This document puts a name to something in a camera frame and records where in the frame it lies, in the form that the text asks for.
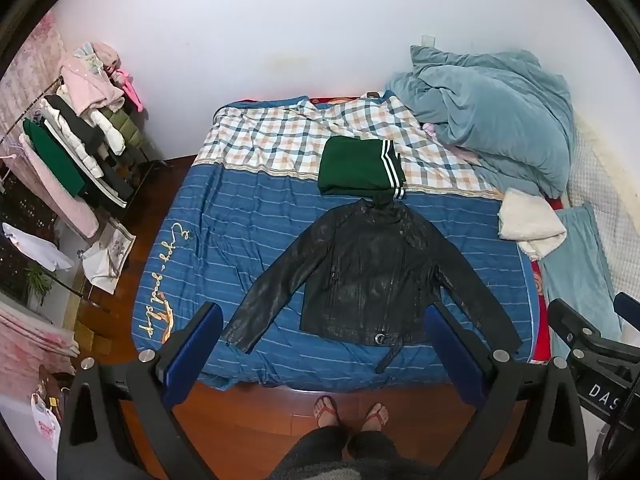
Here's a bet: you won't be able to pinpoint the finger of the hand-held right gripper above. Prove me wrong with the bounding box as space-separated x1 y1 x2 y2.
614 292 640 333
547 299 601 358

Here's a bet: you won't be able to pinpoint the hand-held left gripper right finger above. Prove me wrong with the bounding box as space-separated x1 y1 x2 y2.
424 301 588 480

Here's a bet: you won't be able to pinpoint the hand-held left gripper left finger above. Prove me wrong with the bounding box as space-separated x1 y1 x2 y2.
56 302 224 480

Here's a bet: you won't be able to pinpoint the black leather jacket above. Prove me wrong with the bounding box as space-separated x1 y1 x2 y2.
221 191 523 375

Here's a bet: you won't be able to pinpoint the metal clothes rack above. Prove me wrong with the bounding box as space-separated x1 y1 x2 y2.
0 75 168 211

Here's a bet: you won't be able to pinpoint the row of hanging clothes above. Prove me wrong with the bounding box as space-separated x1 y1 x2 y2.
17 42 147 238

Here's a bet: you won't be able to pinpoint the person's right foot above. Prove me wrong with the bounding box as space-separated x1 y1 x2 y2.
362 402 390 434

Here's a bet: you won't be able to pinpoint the person's foot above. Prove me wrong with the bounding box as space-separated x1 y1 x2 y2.
362 402 390 434
312 395 344 429

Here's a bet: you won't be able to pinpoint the bed with blue sheet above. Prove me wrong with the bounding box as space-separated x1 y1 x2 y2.
131 94 533 391

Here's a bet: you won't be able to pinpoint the white fleece cloth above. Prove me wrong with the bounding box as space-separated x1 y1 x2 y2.
497 187 567 261

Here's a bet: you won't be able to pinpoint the white floral tote bag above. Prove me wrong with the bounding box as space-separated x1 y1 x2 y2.
82 217 137 294

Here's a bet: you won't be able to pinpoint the white quilted bed cover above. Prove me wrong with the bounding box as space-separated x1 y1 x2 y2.
567 110 640 301

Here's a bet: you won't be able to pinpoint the person's left foot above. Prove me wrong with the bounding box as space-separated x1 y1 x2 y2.
312 395 344 429

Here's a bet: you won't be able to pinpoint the pink floral cloth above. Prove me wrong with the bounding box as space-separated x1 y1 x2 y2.
0 304 81 376

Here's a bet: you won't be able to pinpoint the person's legs in dark pants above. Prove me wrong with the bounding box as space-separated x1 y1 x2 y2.
270 425 433 480

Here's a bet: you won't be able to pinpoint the grey fleece top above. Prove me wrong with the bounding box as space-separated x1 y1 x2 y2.
280 465 401 480

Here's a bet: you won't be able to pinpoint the white plastic bag red print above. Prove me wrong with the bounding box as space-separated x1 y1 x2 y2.
31 392 62 453

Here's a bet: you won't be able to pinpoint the green potted plant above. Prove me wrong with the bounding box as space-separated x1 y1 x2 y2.
22 264 54 309

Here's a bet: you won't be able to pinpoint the white shirt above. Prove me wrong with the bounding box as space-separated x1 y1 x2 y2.
2 222 76 273

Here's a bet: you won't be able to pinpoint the green garment with white stripes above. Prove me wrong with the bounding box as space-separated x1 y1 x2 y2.
319 136 407 202

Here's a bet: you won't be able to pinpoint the blue-grey duvet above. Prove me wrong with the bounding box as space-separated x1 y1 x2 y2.
385 45 575 198

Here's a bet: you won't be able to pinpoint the pink floral curtain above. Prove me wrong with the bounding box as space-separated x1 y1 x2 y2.
0 12 67 161

